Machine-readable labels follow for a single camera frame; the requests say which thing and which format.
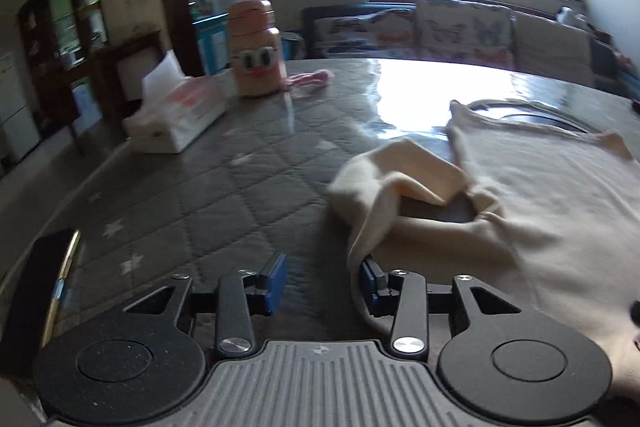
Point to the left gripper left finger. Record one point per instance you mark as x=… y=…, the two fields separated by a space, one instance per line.
x=242 y=294

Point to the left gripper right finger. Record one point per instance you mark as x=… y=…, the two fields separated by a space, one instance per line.
x=402 y=296

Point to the cream beige garment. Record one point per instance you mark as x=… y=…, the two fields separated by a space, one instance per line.
x=547 y=216

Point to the grey quilted star table mat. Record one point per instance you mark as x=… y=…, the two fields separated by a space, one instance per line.
x=255 y=183

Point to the white tissue pack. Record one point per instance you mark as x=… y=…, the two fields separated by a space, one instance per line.
x=176 y=109

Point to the black smartphone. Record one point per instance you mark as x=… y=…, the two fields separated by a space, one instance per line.
x=35 y=302

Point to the round glass turntable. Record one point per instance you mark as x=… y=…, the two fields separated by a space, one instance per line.
x=531 y=112

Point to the pink cartoon water bottle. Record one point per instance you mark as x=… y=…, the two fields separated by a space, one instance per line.
x=255 y=44

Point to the left butterfly cushion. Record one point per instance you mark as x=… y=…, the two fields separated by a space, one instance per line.
x=383 y=34

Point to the butterfly cushion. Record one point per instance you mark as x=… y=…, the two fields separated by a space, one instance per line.
x=383 y=34
x=464 y=32

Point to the blue cabinet in doorway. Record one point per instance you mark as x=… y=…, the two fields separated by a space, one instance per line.
x=213 y=42

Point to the dark wooden side table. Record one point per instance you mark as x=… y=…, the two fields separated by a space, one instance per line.
x=125 y=66

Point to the right butterfly cushion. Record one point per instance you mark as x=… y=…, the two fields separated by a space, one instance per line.
x=464 y=32

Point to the plain beige cushion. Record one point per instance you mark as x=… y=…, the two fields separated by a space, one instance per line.
x=549 y=49

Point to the white refrigerator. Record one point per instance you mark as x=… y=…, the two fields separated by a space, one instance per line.
x=16 y=118

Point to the blue sofa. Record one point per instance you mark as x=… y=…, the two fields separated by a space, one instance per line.
x=611 y=73

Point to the dark wooden display cabinet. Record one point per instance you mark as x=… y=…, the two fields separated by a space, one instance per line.
x=66 y=41

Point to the white plush toy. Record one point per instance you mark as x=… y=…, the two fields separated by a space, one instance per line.
x=568 y=17

